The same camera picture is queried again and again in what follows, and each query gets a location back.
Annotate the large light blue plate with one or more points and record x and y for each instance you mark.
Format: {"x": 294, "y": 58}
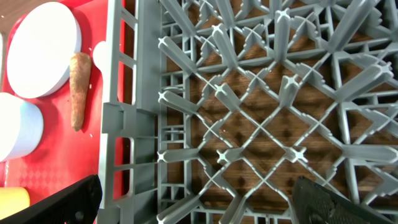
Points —
{"x": 40, "y": 51}

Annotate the yellow plastic cup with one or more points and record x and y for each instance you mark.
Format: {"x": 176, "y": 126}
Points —
{"x": 13, "y": 200}

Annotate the light blue bowl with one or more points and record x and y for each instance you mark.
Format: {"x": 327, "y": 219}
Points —
{"x": 22, "y": 126}

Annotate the brown carrot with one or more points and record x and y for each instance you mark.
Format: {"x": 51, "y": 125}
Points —
{"x": 80, "y": 71}

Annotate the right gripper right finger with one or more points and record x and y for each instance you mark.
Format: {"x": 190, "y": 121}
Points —
{"x": 314, "y": 204}

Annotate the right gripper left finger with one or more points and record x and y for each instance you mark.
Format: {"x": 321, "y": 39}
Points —
{"x": 77, "y": 203}

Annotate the white plastic spoon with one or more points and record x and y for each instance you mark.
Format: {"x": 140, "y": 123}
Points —
{"x": 99, "y": 55}

